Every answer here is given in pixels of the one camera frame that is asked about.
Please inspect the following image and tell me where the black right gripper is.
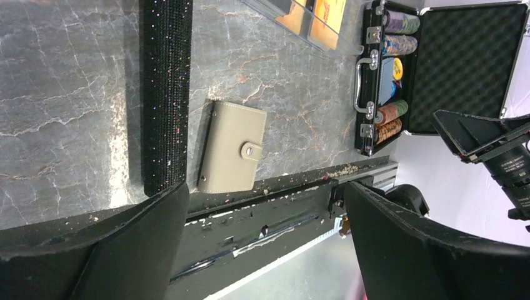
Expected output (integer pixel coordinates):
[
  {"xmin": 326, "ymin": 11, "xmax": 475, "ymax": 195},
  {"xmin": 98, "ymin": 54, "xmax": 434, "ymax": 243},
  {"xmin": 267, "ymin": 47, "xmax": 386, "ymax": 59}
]
[{"xmin": 432, "ymin": 109, "xmax": 529, "ymax": 221}]

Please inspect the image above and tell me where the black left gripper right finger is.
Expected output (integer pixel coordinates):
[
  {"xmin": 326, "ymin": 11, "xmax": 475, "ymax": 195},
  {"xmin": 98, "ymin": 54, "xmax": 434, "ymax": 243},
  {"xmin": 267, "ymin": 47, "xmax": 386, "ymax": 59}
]
[{"xmin": 344, "ymin": 182, "xmax": 529, "ymax": 299}]

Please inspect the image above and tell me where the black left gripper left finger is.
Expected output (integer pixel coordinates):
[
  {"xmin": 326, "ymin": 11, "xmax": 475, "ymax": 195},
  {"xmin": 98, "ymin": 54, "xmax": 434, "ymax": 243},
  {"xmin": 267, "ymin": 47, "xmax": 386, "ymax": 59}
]
[{"xmin": 1, "ymin": 183, "xmax": 189, "ymax": 299}]

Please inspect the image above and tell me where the beige leather card holder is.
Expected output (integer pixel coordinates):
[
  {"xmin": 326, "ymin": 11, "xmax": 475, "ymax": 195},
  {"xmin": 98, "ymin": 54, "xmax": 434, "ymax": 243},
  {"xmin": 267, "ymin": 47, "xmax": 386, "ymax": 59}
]
[{"xmin": 197, "ymin": 101, "xmax": 267, "ymax": 194}]

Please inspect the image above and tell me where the clear acrylic card tray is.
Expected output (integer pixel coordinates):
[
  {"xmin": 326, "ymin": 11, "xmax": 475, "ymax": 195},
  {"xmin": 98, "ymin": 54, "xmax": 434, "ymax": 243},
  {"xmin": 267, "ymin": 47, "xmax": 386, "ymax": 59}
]
[{"xmin": 243, "ymin": 0, "xmax": 364, "ymax": 56}]

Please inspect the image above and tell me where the gold card stack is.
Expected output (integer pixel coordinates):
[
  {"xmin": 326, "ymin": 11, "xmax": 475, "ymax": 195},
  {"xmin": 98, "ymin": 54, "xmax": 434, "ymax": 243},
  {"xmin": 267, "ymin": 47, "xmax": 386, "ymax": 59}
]
[
  {"xmin": 311, "ymin": 0, "xmax": 347, "ymax": 34},
  {"xmin": 274, "ymin": 1, "xmax": 339, "ymax": 51}
]

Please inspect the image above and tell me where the blue playing card deck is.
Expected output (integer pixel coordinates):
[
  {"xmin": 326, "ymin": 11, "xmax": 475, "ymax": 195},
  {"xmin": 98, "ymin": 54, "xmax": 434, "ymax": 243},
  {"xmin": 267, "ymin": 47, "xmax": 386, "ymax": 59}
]
[{"xmin": 378, "ymin": 58, "xmax": 395, "ymax": 106}]

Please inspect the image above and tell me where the black poker chip case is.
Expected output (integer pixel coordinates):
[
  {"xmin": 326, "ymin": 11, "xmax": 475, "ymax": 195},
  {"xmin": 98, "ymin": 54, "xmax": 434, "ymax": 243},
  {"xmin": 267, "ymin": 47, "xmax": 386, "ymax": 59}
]
[{"xmin": 353, "ymin": 1, "xmax": 529, "ymax": 156}]

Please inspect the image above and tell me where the green red chip stack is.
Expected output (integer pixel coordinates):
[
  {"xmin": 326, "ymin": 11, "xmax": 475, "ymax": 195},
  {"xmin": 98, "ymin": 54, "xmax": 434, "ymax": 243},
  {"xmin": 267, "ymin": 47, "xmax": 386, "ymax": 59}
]
[{"xmin": 375, "ymin": 99, "xmax": 409, "ymax": 126}]

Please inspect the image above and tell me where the yellow dealer chip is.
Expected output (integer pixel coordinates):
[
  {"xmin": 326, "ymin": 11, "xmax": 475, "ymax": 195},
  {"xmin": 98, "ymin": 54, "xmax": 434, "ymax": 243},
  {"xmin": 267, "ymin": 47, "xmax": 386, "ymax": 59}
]
[{"xmin": 392, "ymin": 58, "xmax": 404, "ymax": 81}]

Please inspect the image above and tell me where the purple green chip stack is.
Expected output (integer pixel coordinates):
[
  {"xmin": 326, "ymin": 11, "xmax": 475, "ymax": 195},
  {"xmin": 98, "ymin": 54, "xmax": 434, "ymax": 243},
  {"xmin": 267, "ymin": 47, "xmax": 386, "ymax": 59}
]
[{"xmin": 382, "ymin": 11, "xmax": 421, "ymax": 34}]

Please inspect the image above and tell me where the black glitter stick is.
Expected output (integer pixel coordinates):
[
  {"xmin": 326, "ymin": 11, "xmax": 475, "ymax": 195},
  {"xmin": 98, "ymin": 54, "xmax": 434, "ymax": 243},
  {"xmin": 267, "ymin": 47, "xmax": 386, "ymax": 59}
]
[{"xmin": 141, "ymin": 1, "xmax": 193, "ymax": 196}]

